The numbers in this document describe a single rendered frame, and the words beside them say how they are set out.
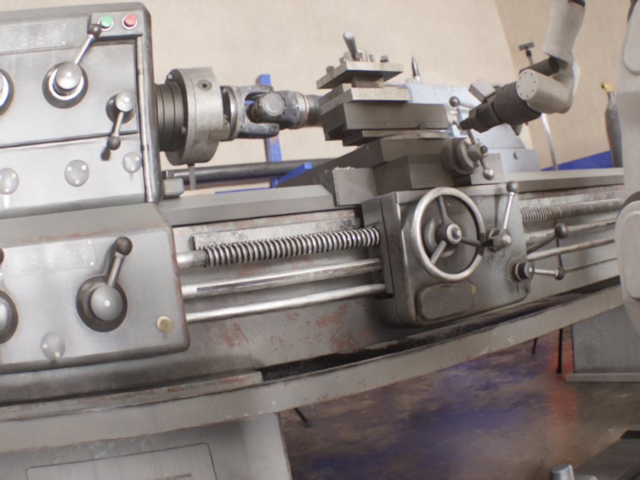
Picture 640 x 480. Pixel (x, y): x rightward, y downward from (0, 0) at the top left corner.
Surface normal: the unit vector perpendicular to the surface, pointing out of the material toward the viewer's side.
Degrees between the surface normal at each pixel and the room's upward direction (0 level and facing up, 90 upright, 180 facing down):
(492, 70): 90
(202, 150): 150
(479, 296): 90
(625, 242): 90
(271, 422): 90
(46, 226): 32
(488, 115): 113
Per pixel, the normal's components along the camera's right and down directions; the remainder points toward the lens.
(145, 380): 0.46, -0.13
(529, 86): -0.89, -0.10
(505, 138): 0.33, -0.58
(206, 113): 0.48, 0.14
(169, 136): 0.41, 0.68
